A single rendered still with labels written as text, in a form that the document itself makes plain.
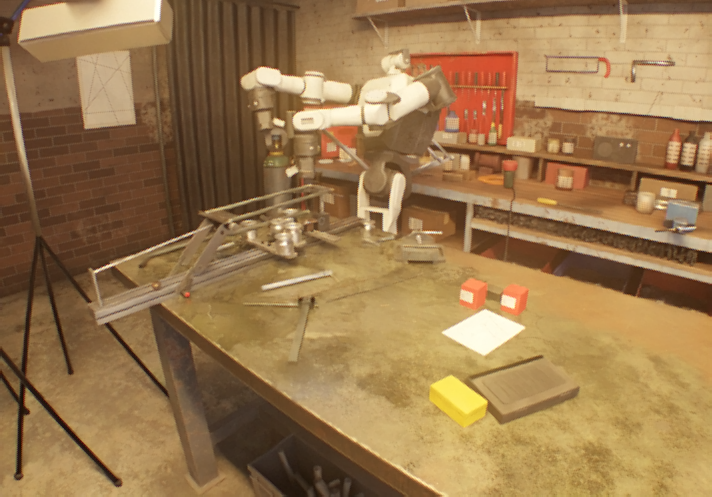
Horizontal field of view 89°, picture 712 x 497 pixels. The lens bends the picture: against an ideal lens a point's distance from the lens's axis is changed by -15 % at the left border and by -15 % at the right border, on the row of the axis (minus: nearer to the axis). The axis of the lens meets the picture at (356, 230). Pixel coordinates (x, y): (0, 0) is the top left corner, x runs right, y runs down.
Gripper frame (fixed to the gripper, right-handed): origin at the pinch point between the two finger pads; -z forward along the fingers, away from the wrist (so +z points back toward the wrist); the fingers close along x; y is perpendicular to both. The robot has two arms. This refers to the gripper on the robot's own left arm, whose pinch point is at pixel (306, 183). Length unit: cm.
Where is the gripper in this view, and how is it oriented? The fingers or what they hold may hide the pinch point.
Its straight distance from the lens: 156.8
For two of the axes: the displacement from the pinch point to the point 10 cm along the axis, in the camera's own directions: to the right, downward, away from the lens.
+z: 0.0, -9.5, -3.2
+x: -1.2, -3.1, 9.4
